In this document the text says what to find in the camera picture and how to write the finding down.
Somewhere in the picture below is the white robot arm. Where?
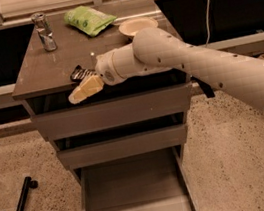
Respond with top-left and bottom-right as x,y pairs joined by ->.
69,27 -> 264,112

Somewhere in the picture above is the green chip bag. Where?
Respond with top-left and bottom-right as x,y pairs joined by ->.
64,6 -> 117,37

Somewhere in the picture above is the grey top drawer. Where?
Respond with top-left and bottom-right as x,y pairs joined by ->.
32,83 -> 192,141

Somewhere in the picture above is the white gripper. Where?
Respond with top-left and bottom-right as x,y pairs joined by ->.
68,44 -> 139,105

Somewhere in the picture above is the silver drink can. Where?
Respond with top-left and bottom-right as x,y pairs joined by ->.
31,12 -> 58,52

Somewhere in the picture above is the grey drawer cabinet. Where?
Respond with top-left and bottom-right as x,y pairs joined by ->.
0,0 -> 213,185

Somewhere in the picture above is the grey middle drawer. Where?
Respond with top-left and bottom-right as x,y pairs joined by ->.
57,124 -> 188,170

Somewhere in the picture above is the black rxbar chocolate wrapper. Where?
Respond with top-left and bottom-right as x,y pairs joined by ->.
70,65 -> 96,83

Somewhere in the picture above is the grey open bottom drawer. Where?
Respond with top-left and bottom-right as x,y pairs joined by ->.
81,147 -> 200,211

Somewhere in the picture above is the white power cable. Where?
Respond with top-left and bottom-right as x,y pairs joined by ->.
197,0 -> 220,48

